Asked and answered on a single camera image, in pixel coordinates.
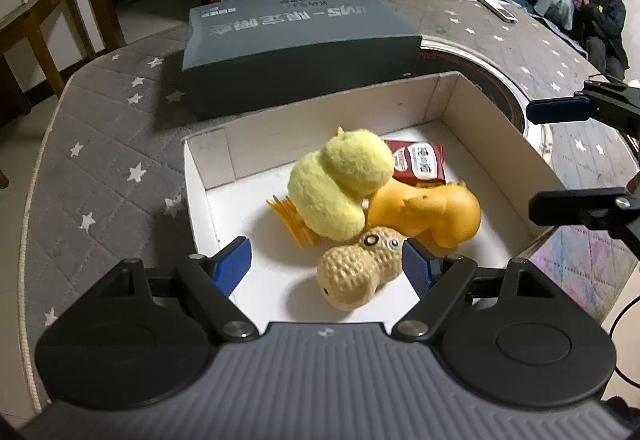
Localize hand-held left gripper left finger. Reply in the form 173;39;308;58
75;236;261;341

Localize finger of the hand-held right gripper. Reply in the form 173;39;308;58
526;80;640;141
528;187;640;246

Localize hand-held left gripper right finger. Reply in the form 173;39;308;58
392;240;576;341

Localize orange rubber animal toy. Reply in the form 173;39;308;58
367;180;482;250

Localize white cardboard box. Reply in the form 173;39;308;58
181;70;568;323

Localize beige peanut toy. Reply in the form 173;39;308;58
317;227;407;312

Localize red packet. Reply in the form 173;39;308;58
384;139;447;187

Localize yellow plush duck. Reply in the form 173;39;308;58
266;126;396;248

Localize dark grey cardboard box lid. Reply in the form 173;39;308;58
181;0;422;118

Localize grey star-patterned desktop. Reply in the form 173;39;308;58
17;0;640;413

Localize white handheld device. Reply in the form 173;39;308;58
476;0;518;24

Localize wooden side table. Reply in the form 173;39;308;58
0;0;96;116

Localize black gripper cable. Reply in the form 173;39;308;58
610;290;640;386

